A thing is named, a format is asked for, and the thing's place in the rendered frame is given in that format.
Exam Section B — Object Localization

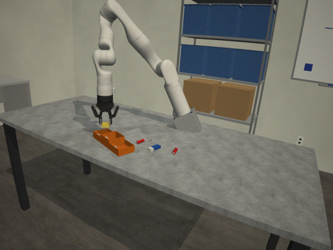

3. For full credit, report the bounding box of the blue and white eraser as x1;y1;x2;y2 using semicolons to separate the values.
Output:
147;144;161;152

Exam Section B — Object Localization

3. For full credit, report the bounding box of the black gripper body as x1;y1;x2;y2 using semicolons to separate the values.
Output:
96;95;114;112

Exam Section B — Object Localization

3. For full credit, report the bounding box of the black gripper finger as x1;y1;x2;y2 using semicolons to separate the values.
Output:
107;105;119;125
91;105;104;125

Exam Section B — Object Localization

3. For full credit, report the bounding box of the orange rack of three bins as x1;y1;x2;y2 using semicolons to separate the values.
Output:
93;128;135;156

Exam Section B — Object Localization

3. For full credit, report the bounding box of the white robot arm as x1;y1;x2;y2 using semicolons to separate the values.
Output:
93;0;190;117

